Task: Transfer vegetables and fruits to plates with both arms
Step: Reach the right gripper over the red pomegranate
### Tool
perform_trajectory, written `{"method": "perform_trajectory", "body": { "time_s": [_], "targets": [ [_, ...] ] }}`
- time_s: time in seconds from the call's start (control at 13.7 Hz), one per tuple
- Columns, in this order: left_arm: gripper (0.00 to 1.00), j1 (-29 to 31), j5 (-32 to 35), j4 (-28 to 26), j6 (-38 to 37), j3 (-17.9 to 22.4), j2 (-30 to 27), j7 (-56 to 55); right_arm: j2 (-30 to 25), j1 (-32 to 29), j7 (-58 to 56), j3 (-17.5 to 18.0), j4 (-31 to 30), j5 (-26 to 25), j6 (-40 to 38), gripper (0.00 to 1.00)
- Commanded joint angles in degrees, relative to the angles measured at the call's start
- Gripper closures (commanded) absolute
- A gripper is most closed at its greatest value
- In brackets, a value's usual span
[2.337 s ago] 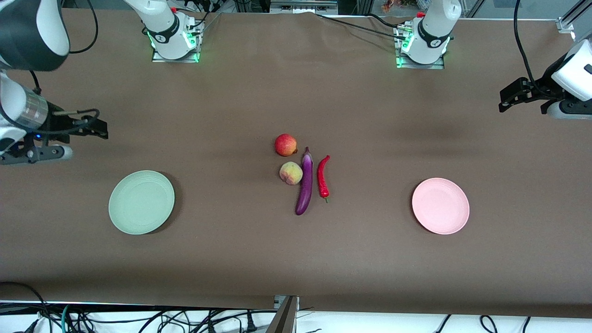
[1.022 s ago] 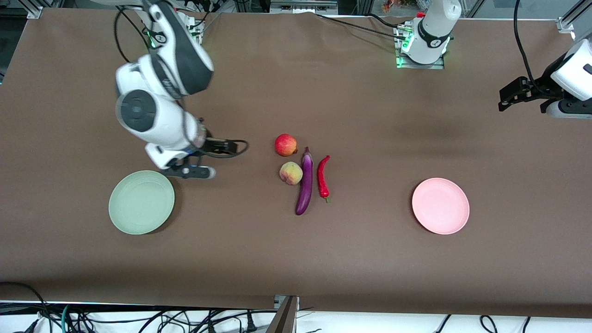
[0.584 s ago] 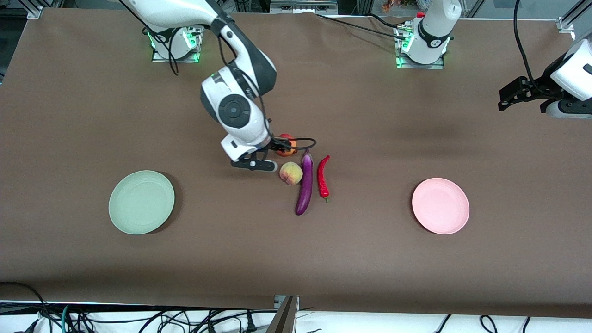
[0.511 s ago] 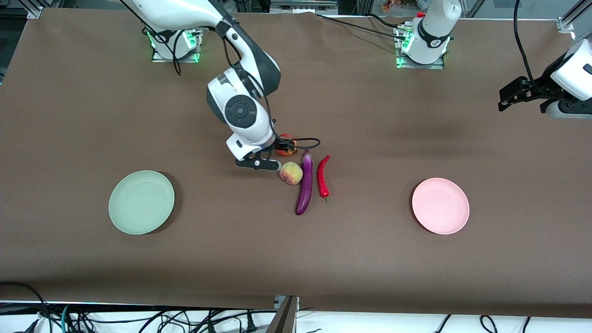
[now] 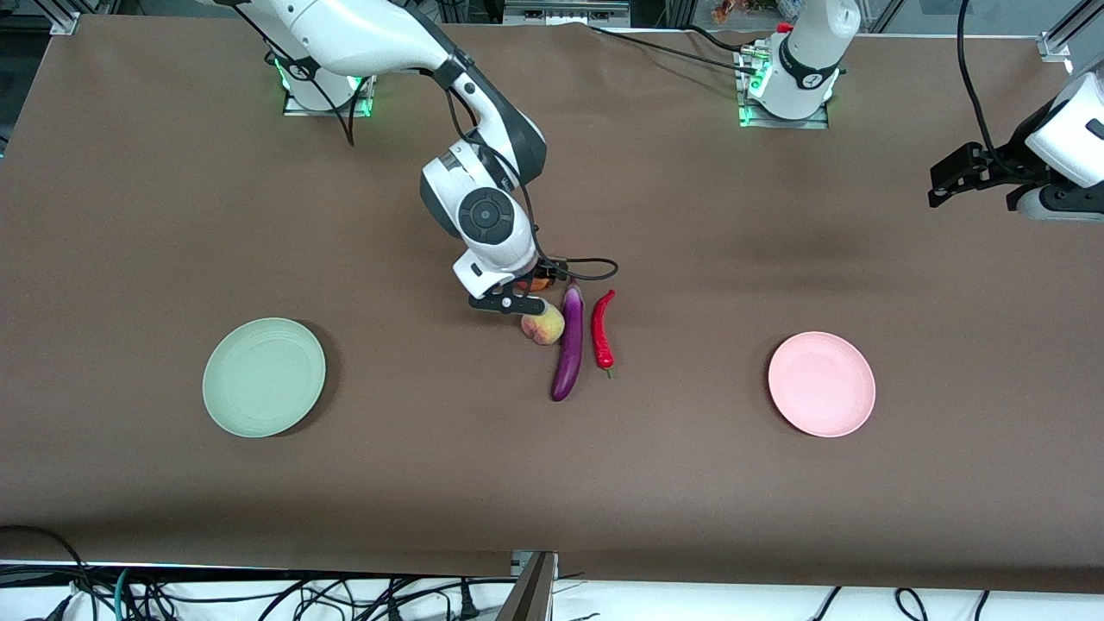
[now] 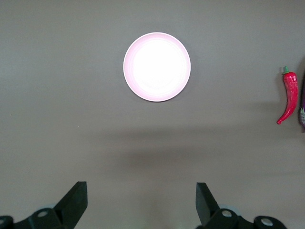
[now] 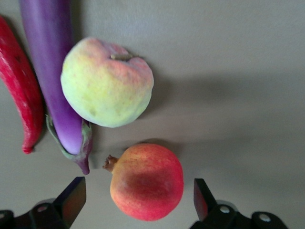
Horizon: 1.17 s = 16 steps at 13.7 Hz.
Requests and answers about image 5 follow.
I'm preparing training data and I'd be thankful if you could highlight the yellow pink peach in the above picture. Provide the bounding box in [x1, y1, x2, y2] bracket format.
[521, 306, 566, 346]

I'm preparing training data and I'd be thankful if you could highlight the red chili pepper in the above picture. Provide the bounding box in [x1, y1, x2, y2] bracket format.
[591, 290, 617, 379]

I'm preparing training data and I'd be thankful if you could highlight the purple eggplant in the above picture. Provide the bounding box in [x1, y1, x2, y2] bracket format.
[550, 273, 586, 403]

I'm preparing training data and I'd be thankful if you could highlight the brown table cover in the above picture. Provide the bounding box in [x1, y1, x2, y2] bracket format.
[0, 16, 1104, 596]

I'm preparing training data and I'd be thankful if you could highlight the pink plate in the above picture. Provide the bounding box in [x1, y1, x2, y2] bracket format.
[768, 331, 876, 438]

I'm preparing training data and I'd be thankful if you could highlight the grey power strip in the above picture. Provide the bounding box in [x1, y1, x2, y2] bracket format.
[503, 0, 631, 27]

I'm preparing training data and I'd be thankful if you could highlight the light green plate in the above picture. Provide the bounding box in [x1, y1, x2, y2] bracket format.
[202, 317, 327, 438]

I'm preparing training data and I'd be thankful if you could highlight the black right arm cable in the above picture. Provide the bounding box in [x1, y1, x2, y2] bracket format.
[229, 4, 620, 285]

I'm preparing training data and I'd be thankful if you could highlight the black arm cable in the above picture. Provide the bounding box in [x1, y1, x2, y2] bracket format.
[957, 0, 1027, 178]
[229, 4, 620, 285]

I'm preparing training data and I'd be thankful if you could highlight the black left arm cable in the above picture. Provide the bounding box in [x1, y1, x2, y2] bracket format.
[957, 0, 1027, 178]

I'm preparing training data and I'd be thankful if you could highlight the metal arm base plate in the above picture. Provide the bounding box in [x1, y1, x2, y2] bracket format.
[283, 76, 375, 117]
[737, 52, 831, 130]

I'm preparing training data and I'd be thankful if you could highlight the long black cable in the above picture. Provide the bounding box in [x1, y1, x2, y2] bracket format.
[586, 24, 756, 77]

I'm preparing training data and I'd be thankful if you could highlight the aluminium camera post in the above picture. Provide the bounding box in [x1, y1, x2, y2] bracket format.
[494, 550, 560, 621]

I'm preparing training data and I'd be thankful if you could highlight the thick black cable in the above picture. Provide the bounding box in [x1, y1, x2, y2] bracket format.
[0, 524, 97, 621]

